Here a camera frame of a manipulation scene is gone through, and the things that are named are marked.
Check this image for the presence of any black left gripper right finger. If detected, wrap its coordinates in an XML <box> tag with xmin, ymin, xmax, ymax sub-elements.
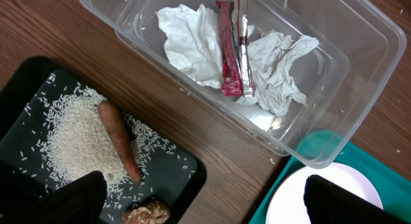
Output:
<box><xmin>303</xmin><ymin>175</ymin><xmax>408</xmax><ymax>224</ymax></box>

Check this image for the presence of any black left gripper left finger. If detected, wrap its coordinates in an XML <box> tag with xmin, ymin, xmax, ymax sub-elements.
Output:
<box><xmin>1</xmin><ymin>162</ymin><xmax>107</xmax><ymax>224</ymax></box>

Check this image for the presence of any large white plate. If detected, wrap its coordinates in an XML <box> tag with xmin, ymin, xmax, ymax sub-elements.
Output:
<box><xmin>265</xmin><ymin>162</ymin><xmax>383</xmax><ymax>223</ymax></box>

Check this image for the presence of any pile of rice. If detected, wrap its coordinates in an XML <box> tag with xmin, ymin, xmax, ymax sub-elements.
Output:
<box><xmin>16</xmin><ymin>70</ymin><xmax>200</xmax><ymax>223</ymax></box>

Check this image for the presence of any brown walnut food scrap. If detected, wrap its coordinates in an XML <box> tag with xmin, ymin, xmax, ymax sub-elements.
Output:
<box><xmin>121</xmin><ymin>200</ymin><xmax>171</xmax><ymax>224</ymax></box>

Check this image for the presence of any orange carrot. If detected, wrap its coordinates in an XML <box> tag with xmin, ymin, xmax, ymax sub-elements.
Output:
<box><xmin>98</xmin><ymin>101</ymin><xmax>141</xmax><ymax>184</ymax></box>

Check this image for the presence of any white napkin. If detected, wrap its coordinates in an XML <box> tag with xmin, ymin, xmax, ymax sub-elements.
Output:
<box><xmin>156</xmin><ymin>4</ymin><xmax>319</xmax><ymax>116</ymax></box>

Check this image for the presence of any red snack wrapper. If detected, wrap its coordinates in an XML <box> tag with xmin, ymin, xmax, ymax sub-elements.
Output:
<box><xmin>216</xmin><ymin>0</ymin><xmax>256</xmax><ymax>98</ymax></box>

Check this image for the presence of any teal serving tray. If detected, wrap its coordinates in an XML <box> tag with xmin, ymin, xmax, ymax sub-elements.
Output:
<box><xmin>250</xmin><ymin>142</ymin><xmax>410</xmax><ymax>224</ymax></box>

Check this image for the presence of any black tray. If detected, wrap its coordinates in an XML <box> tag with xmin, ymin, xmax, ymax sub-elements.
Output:
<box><xmin>1</xmin><ymin>56</ymin><xmax>207</xmax><ymax>223</ymax></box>

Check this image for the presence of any clear plastic bin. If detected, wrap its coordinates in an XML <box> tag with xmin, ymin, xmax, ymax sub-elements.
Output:
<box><xmin>79</xmin><ymin>0</ymin><xmax>407</xmax><ymax>169</ymax></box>

